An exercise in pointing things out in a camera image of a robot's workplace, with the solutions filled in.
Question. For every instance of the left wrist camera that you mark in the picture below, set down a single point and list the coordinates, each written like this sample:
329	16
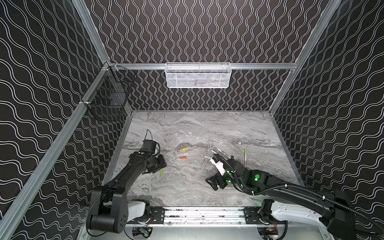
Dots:
149	146

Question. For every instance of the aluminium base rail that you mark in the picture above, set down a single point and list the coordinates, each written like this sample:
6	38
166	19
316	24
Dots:
230	216

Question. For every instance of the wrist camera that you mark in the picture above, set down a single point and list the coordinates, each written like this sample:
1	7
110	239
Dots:
149	146
219	166

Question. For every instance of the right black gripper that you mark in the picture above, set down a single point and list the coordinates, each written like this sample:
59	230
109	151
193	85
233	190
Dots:
218	177

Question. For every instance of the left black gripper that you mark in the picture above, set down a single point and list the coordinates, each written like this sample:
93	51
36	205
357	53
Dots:
160	163

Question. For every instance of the black wire mesh basket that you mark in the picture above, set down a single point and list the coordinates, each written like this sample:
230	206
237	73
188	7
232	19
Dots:
110	100

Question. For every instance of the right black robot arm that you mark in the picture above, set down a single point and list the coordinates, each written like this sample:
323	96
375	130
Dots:
335	209

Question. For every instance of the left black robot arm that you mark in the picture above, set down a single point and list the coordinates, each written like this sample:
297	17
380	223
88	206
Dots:
110	209

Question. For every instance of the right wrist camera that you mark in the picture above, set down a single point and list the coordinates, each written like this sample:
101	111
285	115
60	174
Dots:
219	166

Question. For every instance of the white wire mesh basket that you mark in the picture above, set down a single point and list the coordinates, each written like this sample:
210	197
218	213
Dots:
196	75

